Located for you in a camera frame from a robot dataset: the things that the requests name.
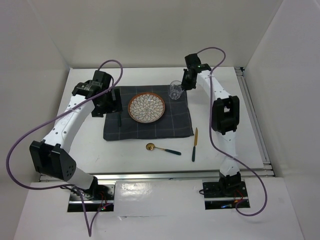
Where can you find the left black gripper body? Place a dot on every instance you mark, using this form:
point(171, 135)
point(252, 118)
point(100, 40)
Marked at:
point(107, 105)

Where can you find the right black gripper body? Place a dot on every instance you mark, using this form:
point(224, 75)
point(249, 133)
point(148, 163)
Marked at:
point(187, 83)

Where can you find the clear drinking glass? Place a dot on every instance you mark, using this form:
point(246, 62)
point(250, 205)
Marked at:
point(175, 90)

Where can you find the gold fork green handle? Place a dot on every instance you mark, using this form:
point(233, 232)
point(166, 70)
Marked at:
point(119, 119)

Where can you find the floral patterned ceramic plate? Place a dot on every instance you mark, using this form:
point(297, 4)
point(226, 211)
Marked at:
point(146, 107)

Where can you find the dark grey checked napkin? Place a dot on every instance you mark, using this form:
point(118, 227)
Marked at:
point(176, 121)

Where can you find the gold spoon green handle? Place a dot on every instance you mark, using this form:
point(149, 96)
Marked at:
point(151, 147)

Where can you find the gold knife green handle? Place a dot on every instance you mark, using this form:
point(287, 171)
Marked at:
point(193, 158)

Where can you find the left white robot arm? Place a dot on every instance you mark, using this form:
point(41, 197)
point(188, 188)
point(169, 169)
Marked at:
point(51, 156)

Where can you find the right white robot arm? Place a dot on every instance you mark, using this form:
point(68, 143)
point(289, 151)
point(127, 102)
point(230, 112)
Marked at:
point(225, 118)

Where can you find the aluminium right side rail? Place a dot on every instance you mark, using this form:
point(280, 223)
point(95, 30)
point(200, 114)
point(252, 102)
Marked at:
point(267, 165)

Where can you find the aluminium rail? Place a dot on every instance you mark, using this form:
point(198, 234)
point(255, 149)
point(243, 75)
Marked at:
point(267, 165)
point(170, 175)

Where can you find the aluminium front rail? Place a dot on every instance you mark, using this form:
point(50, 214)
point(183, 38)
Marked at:
point(170, 175)

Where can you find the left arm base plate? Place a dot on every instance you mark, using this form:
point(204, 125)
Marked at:
point(103, 200)

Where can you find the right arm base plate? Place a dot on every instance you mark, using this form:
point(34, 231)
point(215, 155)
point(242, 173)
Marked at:
point(217, 198)

